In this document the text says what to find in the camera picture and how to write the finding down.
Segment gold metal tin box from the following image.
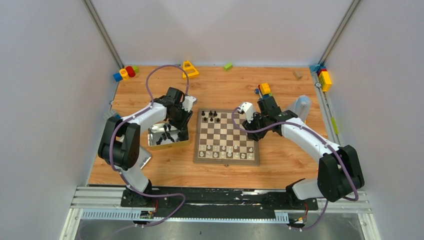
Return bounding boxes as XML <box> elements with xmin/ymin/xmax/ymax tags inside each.
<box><xmin>147</xmin><ymin>122</ymin><xmax>191</xmax><ymax>151</ymax></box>

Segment stacked colourful bricks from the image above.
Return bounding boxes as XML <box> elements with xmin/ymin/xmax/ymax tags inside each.
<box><xmin>309</xmin><ymin>64</ymin><xmax>333</xmax><ymax>92</ymax></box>

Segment wooden chess board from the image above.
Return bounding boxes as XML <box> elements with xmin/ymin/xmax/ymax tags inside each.
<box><xmin>193</xmin><ymin>108</ymin><xmax>260</xmax><ymax>166</ymax></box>

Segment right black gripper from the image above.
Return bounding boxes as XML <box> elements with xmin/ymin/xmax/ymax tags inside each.
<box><xmin>242</xmin><ymin>112</ymin><xmax>269</xmax><ymax>142</ymax></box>

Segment silver tin lid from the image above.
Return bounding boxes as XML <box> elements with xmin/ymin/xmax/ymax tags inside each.
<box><xmin>138</xmin><ymin>146</ymin><xmax>152</xmax><ymax>169</ymax></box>

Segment colourful round blocks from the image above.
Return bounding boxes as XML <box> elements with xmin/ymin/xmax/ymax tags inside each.
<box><xmin>112</xmin><ymin>65</ymin><xmax>140</xmax><ymax>82</ymax></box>

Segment purple cable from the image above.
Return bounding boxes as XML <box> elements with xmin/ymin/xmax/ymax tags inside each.
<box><xmin>108</xmin><ymin>64</ymin><xmax>190</xmax><ymax>229</ymax></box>
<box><xmin>231</xmin><ymin>106</ymin><xmax>360</xmax><ymax>232</ymax></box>

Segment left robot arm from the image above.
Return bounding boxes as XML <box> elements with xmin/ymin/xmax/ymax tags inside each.
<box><xmin>97</xmin><ymin>87</ymin><xmax>198</xmax><ymax>207</ymax></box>

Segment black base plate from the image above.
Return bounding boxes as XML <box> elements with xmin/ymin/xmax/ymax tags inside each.
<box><xmin>120</xmin><ymin>186</ymin><xmax>319</xmax><ymax>219</ymax></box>

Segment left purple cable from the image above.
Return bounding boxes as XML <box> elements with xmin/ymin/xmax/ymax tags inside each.
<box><xmin>108</xmin><ymin>64</ymin><xmax>190</xmax><ymax>229</ymax></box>

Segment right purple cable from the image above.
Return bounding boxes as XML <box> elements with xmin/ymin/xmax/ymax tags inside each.
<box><xmin>231</xmin><ymin>106</ymin><xmax>360</xmax><ymax>232</ymax></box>

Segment toy car of bricks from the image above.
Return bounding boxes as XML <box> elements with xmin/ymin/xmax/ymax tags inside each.
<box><xmin>254</xmin><ymin>83</ymin><xmax>273</xmax><ymax>99</ymax></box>

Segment yellow triangle toy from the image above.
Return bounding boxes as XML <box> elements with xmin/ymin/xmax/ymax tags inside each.
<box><xmin>181</xmin><ymin>60</ymin><xmax>200</xmax><ymax>79</ymax></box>

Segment brown wooden block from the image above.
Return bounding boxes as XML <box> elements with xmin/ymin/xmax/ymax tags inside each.
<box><xmin>293</xmin><ymin>71</ymin><xmax>303</xmax><ymax>80</ymax></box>

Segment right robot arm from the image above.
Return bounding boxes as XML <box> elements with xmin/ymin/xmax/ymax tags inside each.
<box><xmin>232</xmin><ymin>96</ymin><xmax>365</xmax><ymax>209</ymax></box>

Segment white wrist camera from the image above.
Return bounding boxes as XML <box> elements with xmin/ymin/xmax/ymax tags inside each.
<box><xmin>237</xmin><ymin>101</ymin><xmax>256</xmax><ymax>123</ymax></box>
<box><xmin>182</xmin><ymin>95</ymin><xmax>198</xmax><ymax>112</ymax></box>

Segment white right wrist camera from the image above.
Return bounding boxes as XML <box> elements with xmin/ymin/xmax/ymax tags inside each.
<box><xmin>237</xmin><ymin>101</ymin><xmax>256</xmax><ymax>123</ymax></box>

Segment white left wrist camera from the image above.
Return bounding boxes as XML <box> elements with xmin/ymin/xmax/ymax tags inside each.
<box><xmin>182</xmin><ymin>95</ymin><xmax>198</xmax><ymax>112</ymax></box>

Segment green block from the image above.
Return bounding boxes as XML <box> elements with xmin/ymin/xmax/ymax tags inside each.
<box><xmin>223</xmin><ymin>62</ymin><xmax>233</xmax><ymax>71</ymax></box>

